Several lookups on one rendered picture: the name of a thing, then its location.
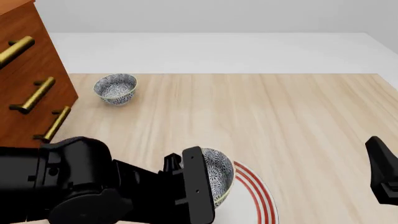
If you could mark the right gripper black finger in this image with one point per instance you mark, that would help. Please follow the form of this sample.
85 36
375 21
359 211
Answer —
382 161

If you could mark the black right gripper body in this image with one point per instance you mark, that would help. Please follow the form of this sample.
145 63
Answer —
388 194

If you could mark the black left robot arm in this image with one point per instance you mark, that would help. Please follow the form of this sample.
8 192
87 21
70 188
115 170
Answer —
77 170

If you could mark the white plate with red rings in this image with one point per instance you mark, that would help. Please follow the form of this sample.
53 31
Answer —
244 206

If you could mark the blue patterned bowl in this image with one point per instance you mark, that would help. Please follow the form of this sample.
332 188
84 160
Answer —
220 173
115 93

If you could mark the wooden cabinet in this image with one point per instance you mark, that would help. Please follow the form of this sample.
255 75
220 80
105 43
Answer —
18 93

